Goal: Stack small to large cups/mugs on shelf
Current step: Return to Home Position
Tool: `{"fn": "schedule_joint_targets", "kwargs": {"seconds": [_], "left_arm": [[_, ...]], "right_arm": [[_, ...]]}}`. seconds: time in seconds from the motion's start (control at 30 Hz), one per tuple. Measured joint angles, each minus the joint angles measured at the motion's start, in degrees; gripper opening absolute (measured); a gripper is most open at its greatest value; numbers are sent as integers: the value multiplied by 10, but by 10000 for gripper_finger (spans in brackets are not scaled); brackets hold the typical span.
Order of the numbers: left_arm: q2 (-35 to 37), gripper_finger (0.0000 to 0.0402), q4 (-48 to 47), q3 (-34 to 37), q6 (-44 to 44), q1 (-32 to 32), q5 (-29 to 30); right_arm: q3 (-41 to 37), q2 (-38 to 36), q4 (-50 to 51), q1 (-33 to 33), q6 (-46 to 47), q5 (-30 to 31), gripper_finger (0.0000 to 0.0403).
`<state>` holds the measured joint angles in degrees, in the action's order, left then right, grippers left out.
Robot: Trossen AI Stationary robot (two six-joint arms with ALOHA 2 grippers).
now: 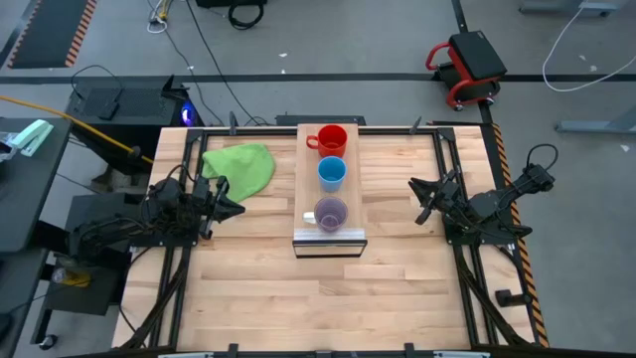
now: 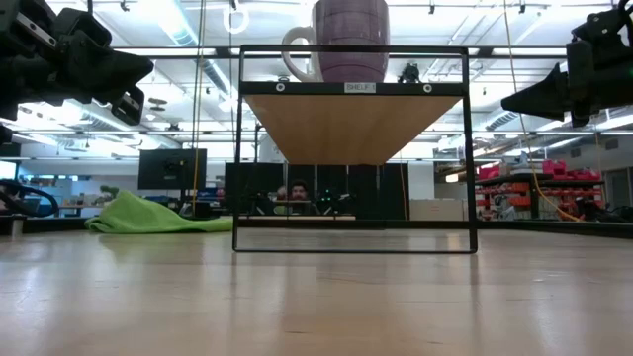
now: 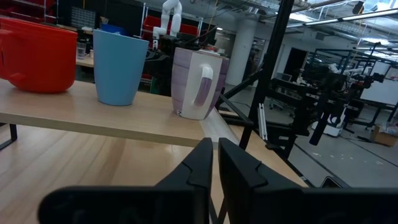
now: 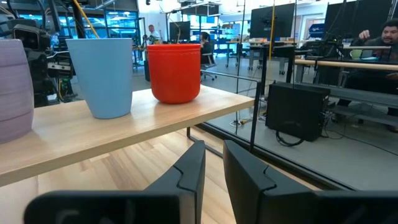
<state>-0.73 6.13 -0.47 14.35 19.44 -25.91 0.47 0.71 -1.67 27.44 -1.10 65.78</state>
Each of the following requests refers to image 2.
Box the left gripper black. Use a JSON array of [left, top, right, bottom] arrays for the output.
[[0, 0, 154, 127]]

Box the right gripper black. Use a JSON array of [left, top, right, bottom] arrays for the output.
[[500, 3, 633, 129]]

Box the purple and white mug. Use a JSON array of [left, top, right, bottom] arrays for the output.
[[281, 0, 392, 84]]

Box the rack with red bins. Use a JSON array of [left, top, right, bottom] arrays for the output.
[[473, 157, 605, 223]]

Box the black computer monitor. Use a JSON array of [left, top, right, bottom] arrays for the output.
[[137, 147, 208, 192]]

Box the green cloth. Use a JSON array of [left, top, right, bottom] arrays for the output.
[[83, 190, 234, 234]]

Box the small black device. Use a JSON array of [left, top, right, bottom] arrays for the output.
[[398, 62, 421, 84]]

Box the cardboard box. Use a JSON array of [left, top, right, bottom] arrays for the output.
[[408, 198, 469, 223]]

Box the black partition panel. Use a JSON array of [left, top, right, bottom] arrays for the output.
[[225, 161, 411, 222]]

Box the person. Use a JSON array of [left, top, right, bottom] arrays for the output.
[[288, 179, 312, 215]]

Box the black overhead frame beam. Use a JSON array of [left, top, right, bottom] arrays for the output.
[[111, 44, 568, 61]]

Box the thick black cable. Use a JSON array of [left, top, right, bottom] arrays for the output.
[[0, 178, 60, 219]]

